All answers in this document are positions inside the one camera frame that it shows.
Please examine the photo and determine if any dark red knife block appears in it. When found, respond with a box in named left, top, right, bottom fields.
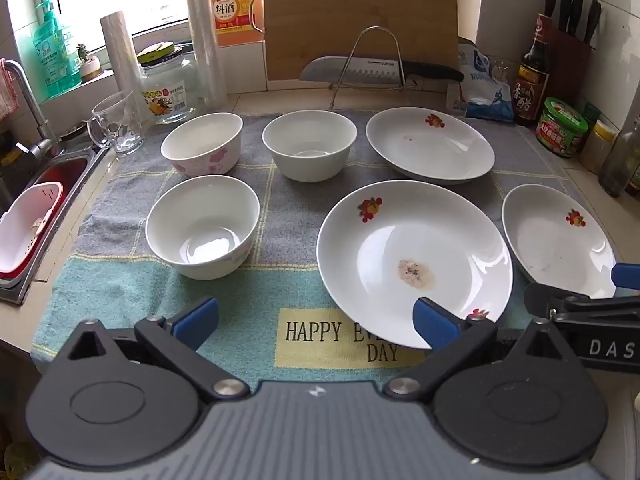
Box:
left=542, top=25, right=593, bottom=111

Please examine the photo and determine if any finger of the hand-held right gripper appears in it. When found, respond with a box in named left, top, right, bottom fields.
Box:
left=524, top=282, right=640, bottom=377
left=611, top=262, right=640, bottom=291

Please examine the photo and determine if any small potted plant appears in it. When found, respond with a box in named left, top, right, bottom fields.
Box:
left=75, top=42, right=103, bottom=83

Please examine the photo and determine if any wooden cutting board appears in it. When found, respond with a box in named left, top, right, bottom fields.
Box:
left=262, top=0, right=460, bottom=83

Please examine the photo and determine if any grey teal checked dish towel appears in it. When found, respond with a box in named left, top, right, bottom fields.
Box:
left=31, top=109, right=608, bottom=388

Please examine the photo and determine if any metal wire rack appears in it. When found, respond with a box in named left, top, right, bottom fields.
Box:
left=330, top=26, right=413, bottom=110

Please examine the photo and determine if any white red colander basket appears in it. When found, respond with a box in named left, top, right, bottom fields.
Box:
left=0, top=182, right=65, bottom=281

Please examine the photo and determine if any yellow lid spice jar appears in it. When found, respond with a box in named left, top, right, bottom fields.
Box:
left=580, top=120, right=616, bottom=173

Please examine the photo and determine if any metal faucet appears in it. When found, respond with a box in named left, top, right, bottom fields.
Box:
left=0, top=60, right=63, bottom=161

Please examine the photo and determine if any dark vinegar bottle red cap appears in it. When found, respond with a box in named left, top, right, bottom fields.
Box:
left=515, top=14, right=551, bottom=127

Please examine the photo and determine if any pink cloth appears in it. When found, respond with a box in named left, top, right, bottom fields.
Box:
left=0, top=57, right=21, bottom=122

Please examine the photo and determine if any deep plain white bowl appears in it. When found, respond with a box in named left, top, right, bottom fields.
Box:
left=262, top=110, right=358, bottom=183

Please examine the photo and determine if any kitchen knife black handle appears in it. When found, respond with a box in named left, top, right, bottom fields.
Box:
left=299, top=56, right=466, bottom=86

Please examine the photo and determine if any white blue salt bag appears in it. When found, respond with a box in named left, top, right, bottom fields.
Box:
left=457, top=42, right=516, bottom=122

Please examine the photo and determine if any white plate red flower print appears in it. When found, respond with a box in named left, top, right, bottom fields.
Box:
left=365, top=107, right=496, bottom=184
left=501, top=183, right=618, bottom=301
left=316, top=180, right=514, bottom=351

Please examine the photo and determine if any white paper roll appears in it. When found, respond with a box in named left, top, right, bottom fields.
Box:
left=100, top=10, right=146, bottom=111

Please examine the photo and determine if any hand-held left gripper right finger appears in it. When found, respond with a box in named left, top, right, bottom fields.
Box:
left=382, top=296, right=573, bottom=402

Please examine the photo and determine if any white bowl pink flower print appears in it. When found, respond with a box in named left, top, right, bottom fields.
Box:
left=161, top=112, right=244, bottom=178

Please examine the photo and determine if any green dish soap bottle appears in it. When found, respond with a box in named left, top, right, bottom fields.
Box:
left=32, top=0, right=83, bottom=98

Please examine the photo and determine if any wide white bowl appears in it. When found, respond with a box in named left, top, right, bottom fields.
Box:
left=145, top=176, right=261, bottom=281

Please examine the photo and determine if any clear glass mug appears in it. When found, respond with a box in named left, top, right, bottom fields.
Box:
left=87, top=91, right=146, bottom=157

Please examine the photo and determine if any empty glass bottle red cap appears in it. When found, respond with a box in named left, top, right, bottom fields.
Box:
left=598, top=115, right=640, bottom=198

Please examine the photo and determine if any orange cooking wine jug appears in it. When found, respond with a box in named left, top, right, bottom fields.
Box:
left=209, top=0, right=264, bottom=47

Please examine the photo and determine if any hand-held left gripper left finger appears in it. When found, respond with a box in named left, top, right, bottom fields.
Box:
left=67, top=296, right=251, bottom=403

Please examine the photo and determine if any glass jar with dark lid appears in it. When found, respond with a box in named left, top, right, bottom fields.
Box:
left=137, top=45, right=201, bottom=126

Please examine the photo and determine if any tall plastic wrap roll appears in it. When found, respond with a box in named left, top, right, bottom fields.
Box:
left=182, top=0, right=228, bottom=103

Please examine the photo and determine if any green lid sauce jar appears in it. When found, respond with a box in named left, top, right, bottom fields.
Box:
left=537, top=97, right=588, bottom=160

